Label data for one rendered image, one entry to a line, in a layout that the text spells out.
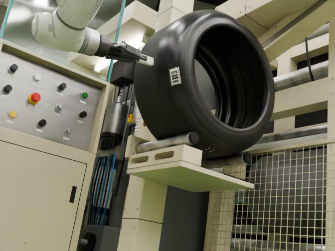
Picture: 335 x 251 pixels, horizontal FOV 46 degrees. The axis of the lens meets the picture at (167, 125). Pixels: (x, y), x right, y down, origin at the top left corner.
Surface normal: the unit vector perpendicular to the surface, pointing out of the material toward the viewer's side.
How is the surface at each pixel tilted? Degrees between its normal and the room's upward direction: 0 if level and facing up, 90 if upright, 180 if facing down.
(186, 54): 90
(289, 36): 162
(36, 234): 90
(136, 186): 90
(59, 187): 90
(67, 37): 153
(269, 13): 180
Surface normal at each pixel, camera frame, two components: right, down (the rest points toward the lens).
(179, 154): -0.79, -0.29
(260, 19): -0.14, 0.94
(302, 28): 0.05, 0.84
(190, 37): 0.46, -0.26
